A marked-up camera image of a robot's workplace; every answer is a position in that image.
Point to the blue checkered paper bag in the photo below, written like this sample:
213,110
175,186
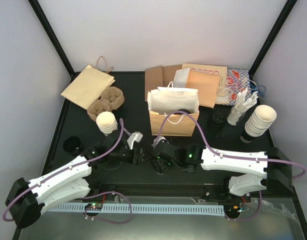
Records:
237,81

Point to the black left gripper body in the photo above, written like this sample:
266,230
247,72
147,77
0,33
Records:
131,159

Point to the beige bag with red circles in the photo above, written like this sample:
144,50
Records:
208,69

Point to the black frame post right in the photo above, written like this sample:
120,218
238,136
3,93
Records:
281,19

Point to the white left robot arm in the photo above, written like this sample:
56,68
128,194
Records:
27,201

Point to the stack of black cup lids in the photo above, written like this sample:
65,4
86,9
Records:
217,121

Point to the brown kraft paper bag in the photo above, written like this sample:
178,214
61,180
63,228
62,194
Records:
159,76

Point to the tan paper bag with handles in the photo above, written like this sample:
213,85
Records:
88,86

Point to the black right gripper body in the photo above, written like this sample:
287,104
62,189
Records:
160,166

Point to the stack of pulp cup carriers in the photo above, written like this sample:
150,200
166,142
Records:
110,100

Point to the orange paper bag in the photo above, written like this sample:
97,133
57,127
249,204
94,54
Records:
163,105
207,86

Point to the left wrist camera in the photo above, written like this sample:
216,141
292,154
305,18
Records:
135,137

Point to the black frame post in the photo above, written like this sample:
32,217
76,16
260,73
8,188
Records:
40,14
281,19

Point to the light blue cable duct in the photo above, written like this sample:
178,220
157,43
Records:
124,208

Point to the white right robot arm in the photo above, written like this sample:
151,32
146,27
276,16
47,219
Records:
257,172

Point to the stack of white paper cups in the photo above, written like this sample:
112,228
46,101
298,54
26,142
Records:
106,122

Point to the white paper bag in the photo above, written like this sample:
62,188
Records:
181,77

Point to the black frame post left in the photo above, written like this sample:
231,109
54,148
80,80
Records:
40,14

